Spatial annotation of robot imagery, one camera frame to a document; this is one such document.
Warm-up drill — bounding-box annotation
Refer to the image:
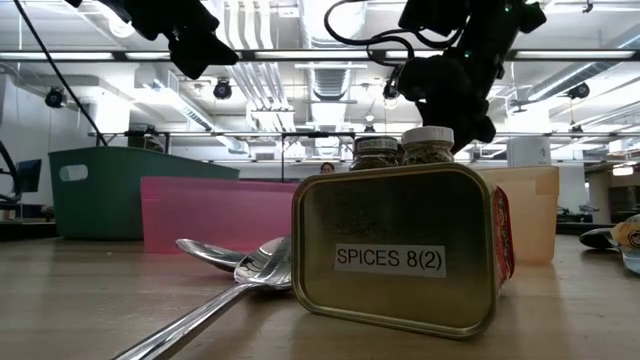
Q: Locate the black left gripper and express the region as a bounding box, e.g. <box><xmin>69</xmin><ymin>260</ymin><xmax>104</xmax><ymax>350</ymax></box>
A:
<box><xmin>112</xmin><ymin>0</ymin><xmax>240</xmax><ymax>80</ymax></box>

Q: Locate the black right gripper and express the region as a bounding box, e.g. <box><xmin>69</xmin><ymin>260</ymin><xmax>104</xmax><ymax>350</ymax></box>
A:
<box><xmin>398</xmin><ymin>52</ymin><xmax>501</xmax><ymax>155</ymax></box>

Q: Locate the white lid spice jar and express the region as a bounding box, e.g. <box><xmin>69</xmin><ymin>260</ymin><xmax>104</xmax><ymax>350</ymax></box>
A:
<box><xmin>399</xmin><ymin>125</ymin><xmax>456</xmax><ymax>166</ymax></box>

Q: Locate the green lid spice jar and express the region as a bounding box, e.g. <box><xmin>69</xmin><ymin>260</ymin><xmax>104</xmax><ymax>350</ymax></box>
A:
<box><xmin>348</xmin><ymin>135</ymin><xmax>403</xmax><ymax>172</ymax></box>

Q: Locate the pink plastic bin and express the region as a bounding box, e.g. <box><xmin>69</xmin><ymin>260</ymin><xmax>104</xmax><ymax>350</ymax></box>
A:
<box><xmin>140</xmin><ymin>175</ymin><xmax>301</xmax><ymax>255</ymax></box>

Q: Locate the red spice tin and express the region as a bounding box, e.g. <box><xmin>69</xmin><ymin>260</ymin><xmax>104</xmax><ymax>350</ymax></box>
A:
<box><xmin>291</xmin><ymin>162</ymin><xmax>516</xmax><ymax>342</ymax></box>

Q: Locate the beige plastic bin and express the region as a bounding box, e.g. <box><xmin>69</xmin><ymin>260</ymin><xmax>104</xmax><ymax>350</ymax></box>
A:
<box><xmin>478</xmin><ymin>165</ymin><xmax>561</xmax><ymax>266</ymax></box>

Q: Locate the teal plastic bin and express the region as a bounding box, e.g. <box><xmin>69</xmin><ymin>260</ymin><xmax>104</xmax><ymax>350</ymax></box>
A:
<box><xmin>48</xmin><ymin>146</ymin><xmax>241</xmax><ymax>240</ymax></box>

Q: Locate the yellow ramen packet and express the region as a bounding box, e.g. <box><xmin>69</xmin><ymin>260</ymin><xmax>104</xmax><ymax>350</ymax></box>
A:
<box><xmin>579</xmin><ymin>214</ymin><xmax>640</xmax><ymax>250</ymax></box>

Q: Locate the dark computer monitor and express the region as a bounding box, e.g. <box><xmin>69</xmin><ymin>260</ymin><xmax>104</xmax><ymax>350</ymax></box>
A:
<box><xmin>14</xmin><ymin>158</ymin><xmax>44</xmax><ymax>194</ymax></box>

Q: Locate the plain steel spoon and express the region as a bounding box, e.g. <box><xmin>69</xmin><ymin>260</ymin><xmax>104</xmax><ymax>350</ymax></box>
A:
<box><xmin>112</xmin><ymin>234</ymin><xmax>294</xmax><ymax>360</ymax></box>

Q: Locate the blue bowl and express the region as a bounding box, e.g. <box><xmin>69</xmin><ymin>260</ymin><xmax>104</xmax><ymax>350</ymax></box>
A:
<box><xmin>621</xmin><ymin>247</ymin><xmax>640</xmax><ymax>277</ymax></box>

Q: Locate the black overhead frame bar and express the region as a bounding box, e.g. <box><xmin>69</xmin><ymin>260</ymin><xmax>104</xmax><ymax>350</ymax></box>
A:
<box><xmin>0</xmin><ymin>48</ymin><xmax>640</xmax><ymax>63</ymax></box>

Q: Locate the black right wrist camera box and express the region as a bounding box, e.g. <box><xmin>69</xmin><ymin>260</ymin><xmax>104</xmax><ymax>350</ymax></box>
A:
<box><xmin>398</xmin><ymin>0</ymin><xmax>471</xmax><ymax>37</ymax></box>

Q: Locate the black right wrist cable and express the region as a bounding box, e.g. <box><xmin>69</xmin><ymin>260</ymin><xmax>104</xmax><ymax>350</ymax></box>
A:
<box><xmin>323</xmin><ymin>0</ymin><xmax>471</xmax><ymax>67</ymax></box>

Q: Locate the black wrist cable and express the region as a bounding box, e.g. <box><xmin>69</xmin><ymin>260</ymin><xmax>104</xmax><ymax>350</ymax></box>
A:
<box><xmin>12</xmin><ymin>0</ymin><xmax>109</xmax><ymax>147</ymax></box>
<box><xmin>323</xmin><ymin>0</ymin><xmax>471</xmax><ymax>67</ymax></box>

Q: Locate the black distant table frame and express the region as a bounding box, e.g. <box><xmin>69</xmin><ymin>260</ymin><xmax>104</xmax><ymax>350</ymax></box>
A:
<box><xmin>89</xmin><ymin>130</ymin><xmax>640</xmax><ymax>184</ymax></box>

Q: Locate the silver ceiling ventilation duct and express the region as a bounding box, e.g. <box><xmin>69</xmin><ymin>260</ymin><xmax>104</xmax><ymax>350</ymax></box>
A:
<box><xmin>298</xmin><ymin>0</ymin><xmax>370</xmax><ymax>101</ymax></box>

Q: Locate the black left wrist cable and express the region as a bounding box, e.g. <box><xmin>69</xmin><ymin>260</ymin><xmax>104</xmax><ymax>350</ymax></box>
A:
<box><xmin>12</xmin><ymin>0</ymin><xmax>109</xmax><ymax>147</ymax></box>

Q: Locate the black curved hose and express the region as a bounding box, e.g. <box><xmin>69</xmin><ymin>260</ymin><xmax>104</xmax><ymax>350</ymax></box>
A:
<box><xmin>0</xmin><ymin>140</ymin><xmax>22</xmax><ymax>201</ymax></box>

